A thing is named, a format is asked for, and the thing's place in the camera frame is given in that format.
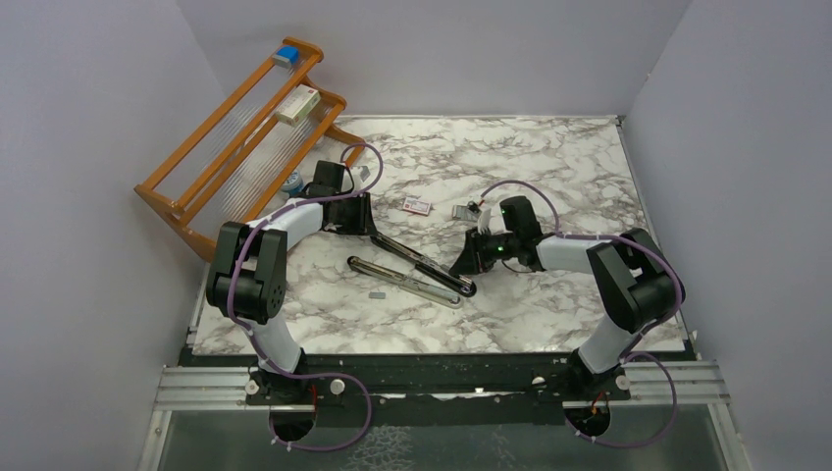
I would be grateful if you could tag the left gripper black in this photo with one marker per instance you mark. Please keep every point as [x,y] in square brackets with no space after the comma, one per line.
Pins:
[363,223]

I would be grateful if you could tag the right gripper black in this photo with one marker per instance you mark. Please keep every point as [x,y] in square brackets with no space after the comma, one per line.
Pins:
[473,256]

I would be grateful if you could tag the black stapler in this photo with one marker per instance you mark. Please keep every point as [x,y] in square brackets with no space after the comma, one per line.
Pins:
[427,266]

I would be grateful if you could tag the silver staple strip tray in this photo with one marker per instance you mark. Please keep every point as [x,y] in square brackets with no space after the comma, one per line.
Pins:
[466,213]

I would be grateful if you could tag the red white staple box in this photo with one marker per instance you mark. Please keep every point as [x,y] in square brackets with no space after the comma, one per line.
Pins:
[416,206]

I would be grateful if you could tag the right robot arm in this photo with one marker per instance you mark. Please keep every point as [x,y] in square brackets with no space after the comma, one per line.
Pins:
[638,288]

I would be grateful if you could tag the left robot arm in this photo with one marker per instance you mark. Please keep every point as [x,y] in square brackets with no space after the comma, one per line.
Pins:
[247,277]

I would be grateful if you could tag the blue white jar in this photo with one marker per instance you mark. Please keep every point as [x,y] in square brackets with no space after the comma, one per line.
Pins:
[293,185]

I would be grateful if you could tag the orange wooden shelf rack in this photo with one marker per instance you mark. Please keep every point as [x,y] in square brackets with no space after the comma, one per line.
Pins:
[233,165]

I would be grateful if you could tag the white red box on shelf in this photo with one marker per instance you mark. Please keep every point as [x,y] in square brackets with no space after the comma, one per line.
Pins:
[297,105]

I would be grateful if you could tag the blue grey eraser block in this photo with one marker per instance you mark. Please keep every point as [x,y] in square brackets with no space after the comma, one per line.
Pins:
[286,57]

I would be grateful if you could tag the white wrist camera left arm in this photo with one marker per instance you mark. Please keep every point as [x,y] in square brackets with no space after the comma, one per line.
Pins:
[364,174]

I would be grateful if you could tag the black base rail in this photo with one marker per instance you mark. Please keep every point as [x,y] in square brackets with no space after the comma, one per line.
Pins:
[430,390]

